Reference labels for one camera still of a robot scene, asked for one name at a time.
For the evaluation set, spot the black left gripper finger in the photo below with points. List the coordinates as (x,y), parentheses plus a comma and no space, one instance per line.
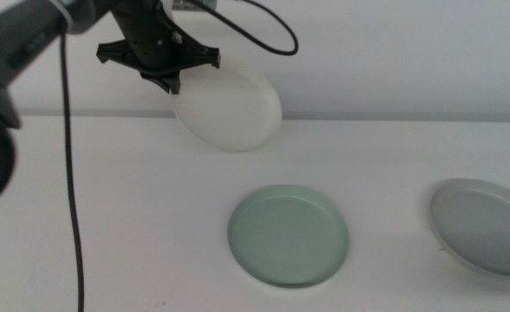
(175,84)
(159,79)

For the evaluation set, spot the white shallow bowl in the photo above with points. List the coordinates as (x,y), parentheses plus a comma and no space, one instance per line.
(229,110)

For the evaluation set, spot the grey shallow bowl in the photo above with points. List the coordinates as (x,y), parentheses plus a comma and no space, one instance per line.
(485,227)

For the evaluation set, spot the pale green shallow bowl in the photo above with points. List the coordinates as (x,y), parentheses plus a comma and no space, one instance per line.
(287,236)

